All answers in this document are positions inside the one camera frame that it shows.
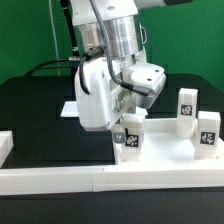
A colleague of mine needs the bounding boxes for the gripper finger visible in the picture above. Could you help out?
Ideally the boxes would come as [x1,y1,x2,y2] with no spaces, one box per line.
[112,132,125,143]

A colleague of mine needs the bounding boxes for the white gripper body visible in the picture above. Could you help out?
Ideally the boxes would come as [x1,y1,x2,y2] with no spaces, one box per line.
[75,58,166,131]

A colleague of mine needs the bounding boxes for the white square table top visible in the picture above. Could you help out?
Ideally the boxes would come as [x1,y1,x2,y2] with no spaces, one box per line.
[113,118,224,164]

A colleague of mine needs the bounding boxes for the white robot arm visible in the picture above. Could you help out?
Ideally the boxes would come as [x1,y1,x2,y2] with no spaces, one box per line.
[71,0,193,143]

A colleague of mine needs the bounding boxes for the white sheet with markers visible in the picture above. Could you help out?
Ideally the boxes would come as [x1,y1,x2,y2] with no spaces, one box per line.
[61,101,79,117]

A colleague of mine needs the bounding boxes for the white front fence bar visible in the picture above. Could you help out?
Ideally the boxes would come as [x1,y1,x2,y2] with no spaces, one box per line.
[0,161,224,196]

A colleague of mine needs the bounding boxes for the white left fence piece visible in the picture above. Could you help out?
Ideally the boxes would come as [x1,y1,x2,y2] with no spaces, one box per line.
[0,131,14,168]

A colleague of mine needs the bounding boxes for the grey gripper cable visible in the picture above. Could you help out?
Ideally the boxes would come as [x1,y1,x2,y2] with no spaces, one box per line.
[77,0,151,98]

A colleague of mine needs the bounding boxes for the black cable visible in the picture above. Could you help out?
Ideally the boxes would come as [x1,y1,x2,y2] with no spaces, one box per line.
[23,58,81,78]

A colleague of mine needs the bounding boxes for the black hose at base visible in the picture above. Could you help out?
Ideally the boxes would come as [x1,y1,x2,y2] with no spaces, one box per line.
[59,0,82,53]

